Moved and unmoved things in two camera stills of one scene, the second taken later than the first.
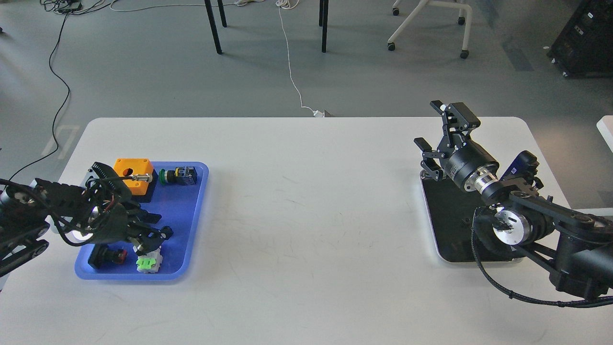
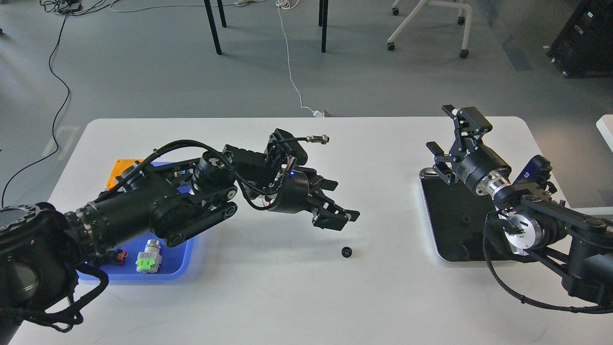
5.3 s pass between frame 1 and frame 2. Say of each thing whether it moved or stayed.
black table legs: stayed
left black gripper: moved
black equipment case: stayed
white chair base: stayed
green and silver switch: stayed
